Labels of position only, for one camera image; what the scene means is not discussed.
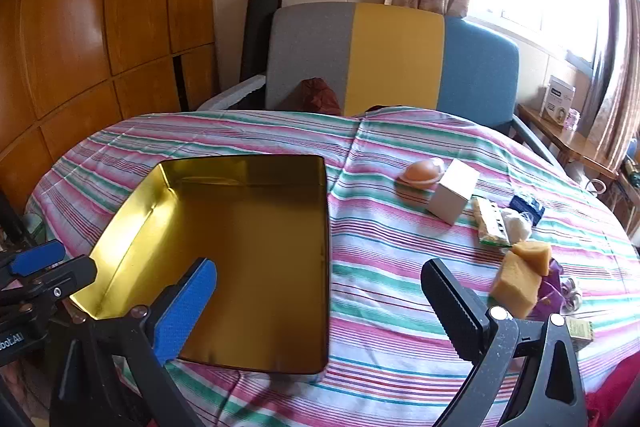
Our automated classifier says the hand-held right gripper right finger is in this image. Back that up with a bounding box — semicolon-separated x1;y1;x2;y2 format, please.
421;258;588;427

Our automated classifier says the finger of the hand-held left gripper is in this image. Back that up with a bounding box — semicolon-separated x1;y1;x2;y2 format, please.
0;240;67;280
0;255;97;308

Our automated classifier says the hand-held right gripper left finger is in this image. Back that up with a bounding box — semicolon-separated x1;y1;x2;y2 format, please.
50;257;218;427

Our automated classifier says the large yellow sponge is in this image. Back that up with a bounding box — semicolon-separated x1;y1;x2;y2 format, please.
489;252;542;319

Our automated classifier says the small yellow sponge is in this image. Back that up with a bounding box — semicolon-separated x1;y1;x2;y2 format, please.
510;241;553;277

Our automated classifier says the purple packet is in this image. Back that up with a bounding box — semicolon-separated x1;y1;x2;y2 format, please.
530;257;568;320

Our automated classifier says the gold metal tin box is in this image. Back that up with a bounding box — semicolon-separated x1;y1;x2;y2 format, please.
69;155;332;376

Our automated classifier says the white cardboard box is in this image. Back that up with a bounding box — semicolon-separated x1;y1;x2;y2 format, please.
426;158;481;226

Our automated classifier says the blue tissue pack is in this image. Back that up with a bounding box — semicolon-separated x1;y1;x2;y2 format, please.
510;193;546;228

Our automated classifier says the small green box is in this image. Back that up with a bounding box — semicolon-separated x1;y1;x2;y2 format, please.
565;316;594;353

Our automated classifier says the shiny silver wrapper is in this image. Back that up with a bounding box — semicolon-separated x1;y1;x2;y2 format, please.
560;277;583;310

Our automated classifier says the wooden side table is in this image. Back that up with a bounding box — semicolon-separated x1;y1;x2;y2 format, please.
517;103;618;180

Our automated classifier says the wooden wardrobe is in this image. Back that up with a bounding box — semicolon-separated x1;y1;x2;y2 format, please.
0;0;218;212

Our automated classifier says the white face mask box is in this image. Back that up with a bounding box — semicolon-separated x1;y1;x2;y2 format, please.
541;75;577;128

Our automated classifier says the dark red cloth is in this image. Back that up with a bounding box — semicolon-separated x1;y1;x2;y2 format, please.
299;78;343;115

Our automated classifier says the black rolled mat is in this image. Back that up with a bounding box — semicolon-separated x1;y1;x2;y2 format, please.
239;0;283;82

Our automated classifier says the grey yellow blue chair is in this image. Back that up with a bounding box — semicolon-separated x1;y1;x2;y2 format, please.
197;2;558;168

